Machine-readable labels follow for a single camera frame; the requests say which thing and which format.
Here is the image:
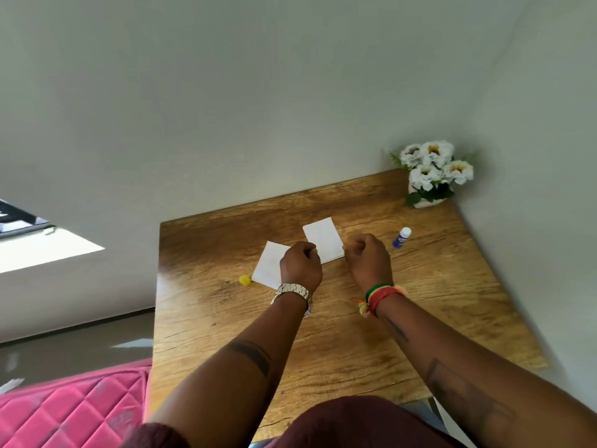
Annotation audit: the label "person's left hand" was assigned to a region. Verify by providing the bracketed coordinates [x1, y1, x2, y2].
[279, 241, 323, 295]

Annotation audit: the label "maroon garment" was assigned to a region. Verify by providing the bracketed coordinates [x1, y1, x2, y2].
[120, 395, 468, 448]

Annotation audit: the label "white table leg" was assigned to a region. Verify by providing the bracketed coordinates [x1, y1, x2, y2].
[433, 397, 477, 448]

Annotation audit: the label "person's right hand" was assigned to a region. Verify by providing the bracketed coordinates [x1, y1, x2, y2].
[343, 233, 394, 293]

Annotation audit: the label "pink quilted mattress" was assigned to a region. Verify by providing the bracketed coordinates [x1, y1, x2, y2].
[0, 358, 154, 448]

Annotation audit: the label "white artificial flowers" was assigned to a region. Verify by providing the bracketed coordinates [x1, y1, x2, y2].
[388, 140, 477, 207]

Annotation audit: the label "window with dark frame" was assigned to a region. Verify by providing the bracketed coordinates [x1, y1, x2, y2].
[0, 198, 106, 275]

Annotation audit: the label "silver metal wristwatch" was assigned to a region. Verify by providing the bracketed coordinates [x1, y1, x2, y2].
[271, 283, 312, 319]

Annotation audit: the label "person's right forearm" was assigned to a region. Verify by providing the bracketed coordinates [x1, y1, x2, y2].
[374, 293, 597, 448]

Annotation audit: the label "red green yellow woven bracelets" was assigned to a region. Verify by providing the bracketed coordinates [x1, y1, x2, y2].
[356, 282, 408, 319]

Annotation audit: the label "white paper sheet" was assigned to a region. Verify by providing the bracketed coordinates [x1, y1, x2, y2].
[251, 241, 293, 291]
[302, 217, 346, 265]

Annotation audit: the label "person's left forearm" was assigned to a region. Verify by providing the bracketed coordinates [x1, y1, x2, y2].
[145, 293, 312, 448]

